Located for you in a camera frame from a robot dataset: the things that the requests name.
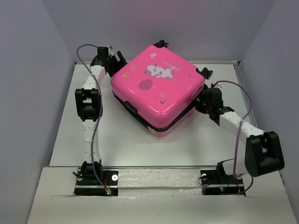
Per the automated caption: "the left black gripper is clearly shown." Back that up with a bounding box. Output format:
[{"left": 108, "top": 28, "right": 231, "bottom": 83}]
[{"left": 106, "top": 51, "right": 130, "bottom": 77}]

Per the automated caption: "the pink hard-shell suitcase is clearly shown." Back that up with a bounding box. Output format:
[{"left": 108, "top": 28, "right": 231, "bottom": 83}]
[{"left": 111, "top": 40, "right": 213, "bottom": 137}]

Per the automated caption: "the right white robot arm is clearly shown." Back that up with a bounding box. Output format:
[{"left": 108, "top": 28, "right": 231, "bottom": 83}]
[{"left": 195, "top": 87, "right": 285, "bottom": 183}]

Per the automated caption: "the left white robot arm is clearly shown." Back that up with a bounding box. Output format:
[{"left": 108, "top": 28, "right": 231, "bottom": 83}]
[{"left": 75, "top": 44, "right": 126, "bottom": 187}]

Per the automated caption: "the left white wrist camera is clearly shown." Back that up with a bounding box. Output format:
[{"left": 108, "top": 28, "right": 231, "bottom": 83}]
[{"left": 107, "top": 45, "right": 114, "bottom": 57}]

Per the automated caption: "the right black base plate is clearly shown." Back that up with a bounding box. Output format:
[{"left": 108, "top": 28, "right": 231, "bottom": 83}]
[{"left": 198, "top": 169, "right": 245, "bottom": 196}]

